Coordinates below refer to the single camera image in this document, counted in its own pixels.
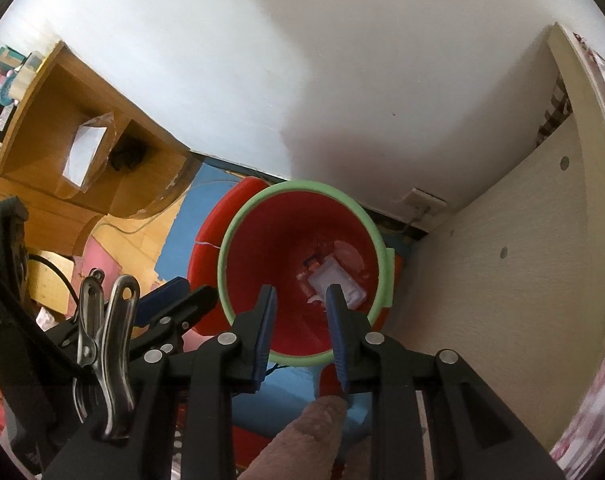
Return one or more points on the blue alarm clock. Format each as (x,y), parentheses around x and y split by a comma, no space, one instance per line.
(8,89)

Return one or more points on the wooden desk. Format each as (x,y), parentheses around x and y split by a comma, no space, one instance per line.
(52,110)

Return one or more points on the metal spring clip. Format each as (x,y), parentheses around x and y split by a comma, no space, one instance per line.
(120,360)

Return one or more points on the pink patterned cloth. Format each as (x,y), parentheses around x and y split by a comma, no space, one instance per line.
(45,317)

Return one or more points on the green box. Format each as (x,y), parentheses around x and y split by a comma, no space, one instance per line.
(10,56)

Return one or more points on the clear bag with white paper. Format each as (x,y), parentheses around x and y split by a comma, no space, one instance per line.
(85,150)

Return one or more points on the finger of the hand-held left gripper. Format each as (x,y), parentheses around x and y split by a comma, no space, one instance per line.
(165,297)
(197,305)

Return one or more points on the foam puzzle floor mats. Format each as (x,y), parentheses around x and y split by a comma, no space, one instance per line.
(182,240)

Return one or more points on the white packet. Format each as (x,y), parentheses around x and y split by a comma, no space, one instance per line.
(332,277)

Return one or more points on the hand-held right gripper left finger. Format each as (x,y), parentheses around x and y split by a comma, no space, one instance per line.
(265,340)

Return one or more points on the red plastic basin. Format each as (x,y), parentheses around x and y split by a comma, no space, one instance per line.
(207,260)

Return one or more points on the black box with white label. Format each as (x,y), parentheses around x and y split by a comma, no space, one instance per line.
(2,121)

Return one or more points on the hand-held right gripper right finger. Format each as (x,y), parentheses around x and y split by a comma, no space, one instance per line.
(338,345)

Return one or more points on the red bin with green rim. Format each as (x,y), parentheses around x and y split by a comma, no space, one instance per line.
(282,240)

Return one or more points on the white wall socket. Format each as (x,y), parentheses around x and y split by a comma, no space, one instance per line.
(422,201)

